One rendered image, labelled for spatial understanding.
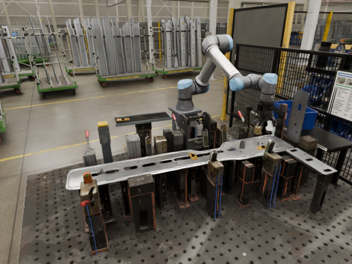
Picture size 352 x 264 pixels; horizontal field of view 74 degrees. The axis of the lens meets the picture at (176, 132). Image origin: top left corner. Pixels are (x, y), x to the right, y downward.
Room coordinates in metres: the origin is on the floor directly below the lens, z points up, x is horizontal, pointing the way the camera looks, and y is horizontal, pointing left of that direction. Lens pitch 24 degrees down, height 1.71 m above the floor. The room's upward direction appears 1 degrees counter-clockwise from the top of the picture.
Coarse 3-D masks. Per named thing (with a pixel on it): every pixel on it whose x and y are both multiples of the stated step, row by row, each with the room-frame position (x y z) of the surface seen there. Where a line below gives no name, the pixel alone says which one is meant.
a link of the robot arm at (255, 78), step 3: (249, 75) 1.43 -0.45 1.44; (252, 75) 1.40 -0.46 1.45; (255, 75) 1.40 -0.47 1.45; (258, 75) 1.40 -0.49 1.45; (252, 78) 1.37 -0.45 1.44; (255, 78) 1.37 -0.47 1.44; (258, 78) 1.37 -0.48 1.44; (252, 81) 1.35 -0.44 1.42; (255, 81) 1.36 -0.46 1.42; (258, 81) 1.35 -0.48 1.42; (252, 84) 1.35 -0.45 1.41; (255, 84) 1.36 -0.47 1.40; (252, 87) 1.37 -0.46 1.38; (255, 87) 1.39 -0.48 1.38; (258, 87) 1.36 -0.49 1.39
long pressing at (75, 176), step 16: (224, 144) 1.39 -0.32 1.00; (256, 144) 1.39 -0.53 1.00; (288, 144) 1.38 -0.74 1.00; (128, 160) 1.20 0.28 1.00; (144, 160) 1.20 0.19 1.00; (160, 160) 1.20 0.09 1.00; (192, 160) 1.19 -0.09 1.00; (224, 160) 1.20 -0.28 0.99; (80, 176) 1.05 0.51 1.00; (96, 176) 1.04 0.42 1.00; (112, 176) 1.04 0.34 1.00; (128, 176) 1.04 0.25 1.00
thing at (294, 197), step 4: (296, 160) 1.23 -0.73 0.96; (296, 164) 1.23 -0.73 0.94; (300, 164) 1.22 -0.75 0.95; (304, 164) 1.23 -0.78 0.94; (296, 168) 1.23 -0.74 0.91; (300, 168) 1.23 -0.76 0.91; (296, 172) 1.22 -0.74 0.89; (300, 172) 1.23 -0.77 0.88; (296, 176) 1.22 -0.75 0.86; (300, 176) 1.23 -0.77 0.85; (292, 180) 1.24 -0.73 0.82; (296, 180) 1.22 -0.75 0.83; (292, 184) 1.23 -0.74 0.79; (296, 184) 1.23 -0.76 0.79; (292, 188) 1.22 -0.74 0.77; (296, 188) 1.23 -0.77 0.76; (292, 192) 1.22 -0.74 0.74; (296, 192) 1.23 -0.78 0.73; (292, 196) 1.22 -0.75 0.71; (296, 196) 1.22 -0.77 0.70
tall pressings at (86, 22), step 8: (88, 24) 10.02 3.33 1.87; (72, 32) 9.95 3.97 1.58; (80, 32) 10.09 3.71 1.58; (88, 32) 10.00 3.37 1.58; (72, 40) 9.93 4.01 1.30; (80, 40) 10.06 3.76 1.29; (88, 40) 9.90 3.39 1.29; (72, 48) 9.85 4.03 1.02; (80, 48) 9.96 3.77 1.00; (104, 48) 10.41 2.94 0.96; (96, 56) 10.39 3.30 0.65; (80, 64) 9.86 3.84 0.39; (88, 64) 9.98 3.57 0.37
